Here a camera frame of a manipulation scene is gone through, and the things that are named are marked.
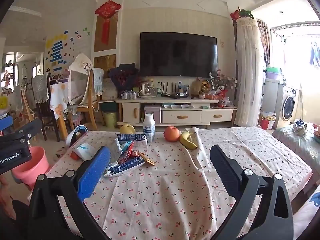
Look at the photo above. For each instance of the white washing machine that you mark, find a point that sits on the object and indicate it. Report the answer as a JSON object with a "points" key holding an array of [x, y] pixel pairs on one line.
{"points": [[287, 103]]}

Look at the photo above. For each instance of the dining table orange print cloth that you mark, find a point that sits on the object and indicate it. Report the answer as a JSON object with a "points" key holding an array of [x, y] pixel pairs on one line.
{"points": [[58, 97]]}

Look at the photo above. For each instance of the orange round fruit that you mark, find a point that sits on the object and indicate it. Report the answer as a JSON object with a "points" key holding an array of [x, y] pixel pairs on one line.
{"points": [[171, 134]]}

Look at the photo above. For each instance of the grey quilted chair cover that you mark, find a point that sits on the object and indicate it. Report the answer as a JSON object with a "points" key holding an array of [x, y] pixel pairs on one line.
{"points": [[40, 87]]}

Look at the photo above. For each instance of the red gift bag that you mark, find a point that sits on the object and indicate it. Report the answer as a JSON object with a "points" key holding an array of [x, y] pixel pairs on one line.
{"points": [[267, 122]]}

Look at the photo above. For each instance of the small red packet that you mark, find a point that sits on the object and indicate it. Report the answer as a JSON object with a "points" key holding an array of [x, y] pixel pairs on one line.
{"points": [[74, 155]]}

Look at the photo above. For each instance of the green label water bottle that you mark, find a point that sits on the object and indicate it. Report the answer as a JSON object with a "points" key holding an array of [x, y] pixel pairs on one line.
{"points": [[159, 90]]}

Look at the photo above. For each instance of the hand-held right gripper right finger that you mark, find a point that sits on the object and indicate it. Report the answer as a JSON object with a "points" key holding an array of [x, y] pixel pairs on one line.
{"points": [[222, 170]]}

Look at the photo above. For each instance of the wall learning chart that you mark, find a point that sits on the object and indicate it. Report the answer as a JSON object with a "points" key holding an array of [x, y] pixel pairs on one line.
{"points": [[57, 52]]}

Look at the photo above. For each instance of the cherry print tablecloth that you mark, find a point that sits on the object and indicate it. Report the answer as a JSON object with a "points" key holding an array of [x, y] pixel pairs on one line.
{"points": [[162, 192]]}

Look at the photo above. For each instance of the patterned curtain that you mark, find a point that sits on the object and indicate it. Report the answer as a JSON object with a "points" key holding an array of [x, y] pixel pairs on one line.
{"points": [[263, 40]]}

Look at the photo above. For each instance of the white blue tissue pack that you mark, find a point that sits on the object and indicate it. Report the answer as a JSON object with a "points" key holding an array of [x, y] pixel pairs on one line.
{"points": [[86, 151]]}

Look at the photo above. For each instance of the white mesh food cover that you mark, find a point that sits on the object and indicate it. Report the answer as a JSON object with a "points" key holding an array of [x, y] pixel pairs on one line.
{"points": [[80, 65]]}

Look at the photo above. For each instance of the white rice bag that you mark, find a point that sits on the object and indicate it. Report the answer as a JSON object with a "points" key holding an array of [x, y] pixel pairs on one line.
{"points": [[109, 90]]}

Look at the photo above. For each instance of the black television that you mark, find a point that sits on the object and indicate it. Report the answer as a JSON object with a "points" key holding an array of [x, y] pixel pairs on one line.
{"points": [[177, 53]]}

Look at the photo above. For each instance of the stacked plastic basins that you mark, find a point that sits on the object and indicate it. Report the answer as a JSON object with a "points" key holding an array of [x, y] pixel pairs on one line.
{"points": [[273, 73]]}

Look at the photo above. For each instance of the beige kitchen appliance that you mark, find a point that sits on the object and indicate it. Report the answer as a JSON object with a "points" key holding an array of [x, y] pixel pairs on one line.
{"points": [[145, 90]]}

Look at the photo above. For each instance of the white printed plastic packet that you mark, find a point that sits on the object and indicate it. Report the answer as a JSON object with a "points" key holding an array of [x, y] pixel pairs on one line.
{"points": [[115, 150]]}

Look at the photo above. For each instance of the orange brown wrapper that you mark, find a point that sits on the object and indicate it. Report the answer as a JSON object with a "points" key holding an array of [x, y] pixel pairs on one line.
{"points": [[146, 160]]}

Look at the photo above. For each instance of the pink storage case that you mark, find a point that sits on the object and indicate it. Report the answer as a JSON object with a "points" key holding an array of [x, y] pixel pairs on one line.
{"points": [[152, 115]]}

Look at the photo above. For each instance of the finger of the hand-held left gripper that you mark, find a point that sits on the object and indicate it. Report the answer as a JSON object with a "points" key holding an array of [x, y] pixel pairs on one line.
{"points": [[22, 132], [5, 123]]}

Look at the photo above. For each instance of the red snack wrapper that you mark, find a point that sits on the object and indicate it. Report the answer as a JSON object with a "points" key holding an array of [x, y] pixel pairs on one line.
{"points": [[127, 157]]}

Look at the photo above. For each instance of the green trash bin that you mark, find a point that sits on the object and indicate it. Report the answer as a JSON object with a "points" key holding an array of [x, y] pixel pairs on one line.
{"points": [[110, 119]]}

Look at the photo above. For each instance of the gold ornament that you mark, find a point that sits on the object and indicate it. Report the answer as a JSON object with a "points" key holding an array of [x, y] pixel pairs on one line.
{"points": [[201, 86]]}

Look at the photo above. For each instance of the white blue cartoon cushion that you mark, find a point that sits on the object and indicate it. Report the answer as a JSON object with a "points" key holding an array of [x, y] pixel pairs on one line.
{"points": [[308, 215]]}

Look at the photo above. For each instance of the black router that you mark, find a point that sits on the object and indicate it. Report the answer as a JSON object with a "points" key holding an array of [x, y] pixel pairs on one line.
{"points": [[175, 95]]}

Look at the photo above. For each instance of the dark blue flower bouquet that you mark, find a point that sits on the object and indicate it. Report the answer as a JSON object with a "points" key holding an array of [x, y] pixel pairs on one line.
{"points": [[123, 77]]}

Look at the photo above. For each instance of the dark wooden chair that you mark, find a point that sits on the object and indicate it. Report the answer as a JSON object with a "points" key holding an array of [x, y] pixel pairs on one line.
{"points": [[47, 115]]}

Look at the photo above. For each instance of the pink plastic bucket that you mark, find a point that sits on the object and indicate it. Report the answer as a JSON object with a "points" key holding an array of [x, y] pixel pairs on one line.
{"points": [[30, 165]]}

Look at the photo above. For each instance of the dark green box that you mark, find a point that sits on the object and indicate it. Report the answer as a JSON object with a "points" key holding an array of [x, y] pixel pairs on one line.
{"points": [[109, 107]]}

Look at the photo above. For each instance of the light blue chair cover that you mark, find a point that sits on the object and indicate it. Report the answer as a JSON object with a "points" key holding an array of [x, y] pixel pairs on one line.
{"points": [[98, 81]]}

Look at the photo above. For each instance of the red fruit bag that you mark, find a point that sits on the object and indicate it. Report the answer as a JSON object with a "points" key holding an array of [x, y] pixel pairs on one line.
{"points": [[215, 97]]}

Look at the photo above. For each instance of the blue white milk carton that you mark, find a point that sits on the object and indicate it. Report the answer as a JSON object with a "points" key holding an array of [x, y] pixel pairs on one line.
{"points": [[135, 140]]}

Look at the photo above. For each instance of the white TV cabinet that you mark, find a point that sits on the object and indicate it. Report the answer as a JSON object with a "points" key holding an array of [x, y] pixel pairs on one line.
{"points": [[180, 117]]}

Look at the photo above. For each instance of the red knot wall decoration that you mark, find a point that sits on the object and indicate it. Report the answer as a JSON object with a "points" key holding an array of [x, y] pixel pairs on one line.
{"points": [[107, 11]]}

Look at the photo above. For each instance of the red green fruit decoration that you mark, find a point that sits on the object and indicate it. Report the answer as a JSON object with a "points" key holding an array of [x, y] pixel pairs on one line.
{"points": [[241, 13]]}

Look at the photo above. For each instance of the teal snack wrapper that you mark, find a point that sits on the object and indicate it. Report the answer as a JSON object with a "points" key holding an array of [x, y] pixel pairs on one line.
{"points": [[126, 146]]}

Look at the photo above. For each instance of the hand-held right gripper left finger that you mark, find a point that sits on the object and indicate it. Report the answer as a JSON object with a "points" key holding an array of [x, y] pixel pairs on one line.
{"points": [[93, 172]]}

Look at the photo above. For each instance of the yellow pomelo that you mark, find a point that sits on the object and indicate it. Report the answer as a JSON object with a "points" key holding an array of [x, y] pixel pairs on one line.
{"points": [[127, 129]]}

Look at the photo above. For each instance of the pack of small bottles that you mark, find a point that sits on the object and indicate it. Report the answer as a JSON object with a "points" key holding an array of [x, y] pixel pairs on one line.
{"points": [[128, 94]]}

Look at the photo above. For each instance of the yellow banana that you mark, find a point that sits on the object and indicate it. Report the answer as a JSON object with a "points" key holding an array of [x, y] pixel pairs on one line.
{"points": [[187, 141]]}

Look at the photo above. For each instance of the lace covered air conditioner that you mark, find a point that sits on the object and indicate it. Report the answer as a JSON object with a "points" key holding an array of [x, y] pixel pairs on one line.
{"points": [[246, 67]]}

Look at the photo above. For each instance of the yellow bag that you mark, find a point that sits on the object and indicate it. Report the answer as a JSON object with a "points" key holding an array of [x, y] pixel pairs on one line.
{"points": [[3, 102]]}

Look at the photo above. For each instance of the white bottle blue label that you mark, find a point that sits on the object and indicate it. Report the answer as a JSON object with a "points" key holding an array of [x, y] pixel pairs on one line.
{"points": [[149, 127]]}

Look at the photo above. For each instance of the green covered sofa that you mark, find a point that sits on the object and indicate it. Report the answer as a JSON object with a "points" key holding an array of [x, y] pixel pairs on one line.
{"points": [[297, 145]]}

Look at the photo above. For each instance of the light wooden chair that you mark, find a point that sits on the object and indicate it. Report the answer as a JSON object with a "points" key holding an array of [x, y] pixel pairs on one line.
{"points": [[25, 105], [87, 105]]}

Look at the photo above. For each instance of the artificial flower arrangement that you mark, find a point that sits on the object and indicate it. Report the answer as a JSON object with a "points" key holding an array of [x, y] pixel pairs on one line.
{"points": [[223, 81]]}

